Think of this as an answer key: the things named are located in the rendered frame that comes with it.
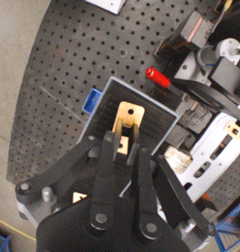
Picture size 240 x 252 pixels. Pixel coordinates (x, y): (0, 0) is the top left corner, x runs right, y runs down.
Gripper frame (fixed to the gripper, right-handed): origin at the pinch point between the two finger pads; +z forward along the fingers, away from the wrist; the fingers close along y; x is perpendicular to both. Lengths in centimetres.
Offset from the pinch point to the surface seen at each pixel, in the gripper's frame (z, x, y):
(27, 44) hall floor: 124, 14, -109
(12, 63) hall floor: 124, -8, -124
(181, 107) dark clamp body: 15.8, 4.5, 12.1
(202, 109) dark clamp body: 15.5, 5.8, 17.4
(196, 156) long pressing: 23.2, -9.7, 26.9
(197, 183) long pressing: 23.2, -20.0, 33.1
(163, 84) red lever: 9.5, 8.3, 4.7
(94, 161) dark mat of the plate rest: 7.3, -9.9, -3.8
